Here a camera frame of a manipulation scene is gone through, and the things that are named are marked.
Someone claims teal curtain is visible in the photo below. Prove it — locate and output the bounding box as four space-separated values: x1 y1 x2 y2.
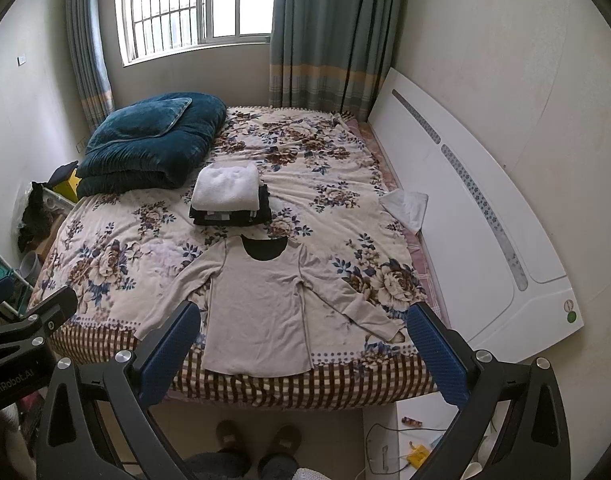
269 0 402 122
66 0 115 132

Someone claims white bedside cabinet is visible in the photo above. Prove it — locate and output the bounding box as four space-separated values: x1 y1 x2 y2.
363 392 458 479

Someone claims folded teal velvet quilt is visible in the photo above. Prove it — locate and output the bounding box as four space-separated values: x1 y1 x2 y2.
77 92 226 198

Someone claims window with metal bars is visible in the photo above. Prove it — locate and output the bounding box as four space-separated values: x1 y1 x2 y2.
116 0 274 66

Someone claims beige long-sleeve shirt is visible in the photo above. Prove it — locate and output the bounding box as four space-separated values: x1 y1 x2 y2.
135 235 402 378

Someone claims dark clothes pile at bedside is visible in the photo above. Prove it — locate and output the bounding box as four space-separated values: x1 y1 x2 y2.
17 182 54 254

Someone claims slipper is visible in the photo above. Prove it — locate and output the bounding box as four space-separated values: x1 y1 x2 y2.
216 420 250 462
266 424 302 457

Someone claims small red item on cabinet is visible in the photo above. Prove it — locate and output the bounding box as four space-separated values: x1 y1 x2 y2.
401 416 423 428

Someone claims right teal curtain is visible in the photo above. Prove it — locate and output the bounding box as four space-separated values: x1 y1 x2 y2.
269 0 402 122

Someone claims left slipper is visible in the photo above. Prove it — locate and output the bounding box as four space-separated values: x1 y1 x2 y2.
216 420 250 462

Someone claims right slipper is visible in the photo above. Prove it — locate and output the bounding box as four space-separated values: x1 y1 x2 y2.
266 424 302 457

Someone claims white headboard panel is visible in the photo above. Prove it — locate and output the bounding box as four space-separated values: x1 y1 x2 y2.
368 70 584 362

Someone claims teal velvet pillow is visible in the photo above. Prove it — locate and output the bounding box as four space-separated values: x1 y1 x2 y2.
88 98 193 152

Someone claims floral bed blanket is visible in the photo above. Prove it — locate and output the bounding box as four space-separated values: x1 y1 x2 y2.
31 107 435 410

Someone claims yellow box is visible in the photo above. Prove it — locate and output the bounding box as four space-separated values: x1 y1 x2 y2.
52 169 81 203

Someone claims white cloth by headboard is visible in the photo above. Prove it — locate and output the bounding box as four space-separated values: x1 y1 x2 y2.
378 188 429 234

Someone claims left teal curtain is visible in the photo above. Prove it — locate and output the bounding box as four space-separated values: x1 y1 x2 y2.
66 0 115 132

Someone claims black cable on cabinet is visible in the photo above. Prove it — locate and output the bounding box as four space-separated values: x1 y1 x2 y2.
365 421 450 476

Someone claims yellow item on cabinet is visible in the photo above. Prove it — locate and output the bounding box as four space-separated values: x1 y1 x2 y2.
405 442 431 469

